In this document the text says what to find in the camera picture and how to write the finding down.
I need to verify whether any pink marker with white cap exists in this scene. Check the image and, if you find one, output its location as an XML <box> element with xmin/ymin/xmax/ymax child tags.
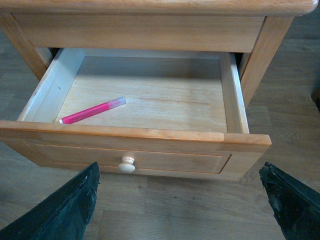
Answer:
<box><xmin>59</xmin><ymin>97</ymin><xmax>126</xmax><ymax>124</ymax></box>

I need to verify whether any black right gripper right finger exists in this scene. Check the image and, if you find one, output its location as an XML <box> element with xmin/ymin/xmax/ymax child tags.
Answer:
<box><xmin>259</xmin><ymin>162</ymin><xmax>320</xmax><ymax>240</ymax></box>

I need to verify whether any wooden drawer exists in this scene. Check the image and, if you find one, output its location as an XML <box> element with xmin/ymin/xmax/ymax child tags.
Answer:
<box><xmin>0</xmin><ymin>48</ymin><xmax>271</xmax><ymax>181</ymax></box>

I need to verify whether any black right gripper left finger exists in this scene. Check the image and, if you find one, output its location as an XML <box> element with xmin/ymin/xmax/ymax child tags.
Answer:
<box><xmin>0</xmin><ymin>162</ymin><xmax>100</xmax><ymax>240</ymax></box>

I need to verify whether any wooden nightstand cabinet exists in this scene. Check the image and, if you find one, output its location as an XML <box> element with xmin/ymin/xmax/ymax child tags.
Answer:
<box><xmin>0</xmin><ymin>0</ymin><xmax>318</xmax><ymax>105</ymax></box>

